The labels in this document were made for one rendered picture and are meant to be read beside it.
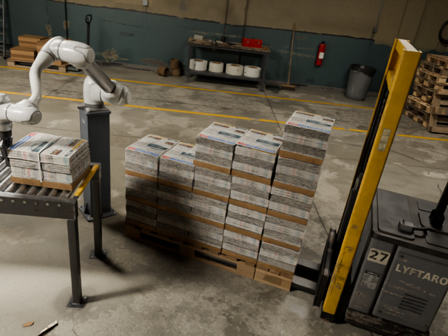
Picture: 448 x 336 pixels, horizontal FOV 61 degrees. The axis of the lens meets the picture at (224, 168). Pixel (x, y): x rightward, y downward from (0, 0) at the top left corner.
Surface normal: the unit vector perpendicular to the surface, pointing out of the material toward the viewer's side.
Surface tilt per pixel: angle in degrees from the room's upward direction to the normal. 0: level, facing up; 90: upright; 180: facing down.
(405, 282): 90
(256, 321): 0
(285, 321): 0
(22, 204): 90
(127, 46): 90
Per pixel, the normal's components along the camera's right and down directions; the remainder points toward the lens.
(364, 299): -0.33, 0.37
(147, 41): 0.02, 0.44
